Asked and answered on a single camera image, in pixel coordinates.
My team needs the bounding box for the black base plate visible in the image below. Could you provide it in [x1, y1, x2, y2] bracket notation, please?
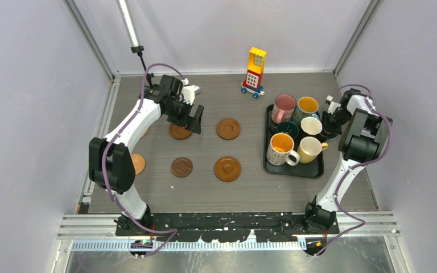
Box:
[114, 212, 325, 243]

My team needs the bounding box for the wooden ringed coaster back right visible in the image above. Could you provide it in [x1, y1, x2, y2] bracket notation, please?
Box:
[216, 118, 241, 140]

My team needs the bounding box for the dark walnut coaster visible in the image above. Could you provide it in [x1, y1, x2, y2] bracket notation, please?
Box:
[171, 157, 193, 178]

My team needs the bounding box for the black serving tray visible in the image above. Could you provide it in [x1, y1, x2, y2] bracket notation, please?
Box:
[263, 104, 325, 179]

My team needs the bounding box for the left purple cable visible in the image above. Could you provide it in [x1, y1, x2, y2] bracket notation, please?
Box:
[101, 63, 187, 258]

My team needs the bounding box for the dark green mug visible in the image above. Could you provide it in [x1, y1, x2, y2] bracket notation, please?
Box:
[269, 121, 299, 139]

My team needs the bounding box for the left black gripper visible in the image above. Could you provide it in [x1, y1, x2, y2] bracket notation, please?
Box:
[165, 97, 204, 134]

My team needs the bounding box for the toy brick tower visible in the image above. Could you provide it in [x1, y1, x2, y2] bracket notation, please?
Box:
[241, 47, 267, 99]

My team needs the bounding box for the blue mug yellow inside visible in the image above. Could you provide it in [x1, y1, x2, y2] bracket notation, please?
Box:
[292, 97, 320, 126]

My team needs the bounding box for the cork coaster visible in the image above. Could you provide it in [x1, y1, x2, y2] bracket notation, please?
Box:
[131, 154, 146, 175]
[141, 129, 149, 138]

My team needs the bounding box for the white patterned mug orange inside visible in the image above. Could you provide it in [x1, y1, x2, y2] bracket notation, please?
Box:
[266, 133, 300, 166]

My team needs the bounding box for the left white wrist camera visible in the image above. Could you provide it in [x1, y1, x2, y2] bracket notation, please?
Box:
[179, 78, 201, 105]

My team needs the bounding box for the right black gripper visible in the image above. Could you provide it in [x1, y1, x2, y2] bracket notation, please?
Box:
[316, 108, 351, 142]

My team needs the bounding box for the wooden ringed coaster back middle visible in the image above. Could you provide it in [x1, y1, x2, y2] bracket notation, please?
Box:
[169, 124, 192, 140]

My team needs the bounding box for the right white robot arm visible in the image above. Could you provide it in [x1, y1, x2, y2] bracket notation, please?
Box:
[302, 88, 393, 234]

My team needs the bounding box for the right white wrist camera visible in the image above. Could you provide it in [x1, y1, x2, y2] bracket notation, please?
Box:
[325, 96, 341, 114]

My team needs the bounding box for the pink mug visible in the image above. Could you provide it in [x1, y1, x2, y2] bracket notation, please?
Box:
[271, 94, 296, 124]

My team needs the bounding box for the black tripod with light pole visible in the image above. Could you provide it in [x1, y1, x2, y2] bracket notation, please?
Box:
[116, 0, 154, 87]

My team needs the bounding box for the cork coaster front left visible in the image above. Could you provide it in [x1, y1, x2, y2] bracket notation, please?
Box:
[131, 154, 146, 175]

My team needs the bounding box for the wooden ringed coaster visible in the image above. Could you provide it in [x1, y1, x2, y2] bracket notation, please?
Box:
[169, 124, 192, 140]
[214, 156, 242, 182]
[216, 118, 241, 140]

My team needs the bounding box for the wooden ringed coaster front right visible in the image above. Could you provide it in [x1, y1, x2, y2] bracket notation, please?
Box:
[214, 156, 242, 182]

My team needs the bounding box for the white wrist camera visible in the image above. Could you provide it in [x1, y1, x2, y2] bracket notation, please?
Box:
[179, 78, 201, 105]
[325, 96, 341, 114]

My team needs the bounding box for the cork coaster back left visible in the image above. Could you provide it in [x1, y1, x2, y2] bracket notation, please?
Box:
[141, 129, 149, 138]

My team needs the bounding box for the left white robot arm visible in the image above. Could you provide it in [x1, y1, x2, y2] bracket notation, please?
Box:
[88, 75, 204, 235]

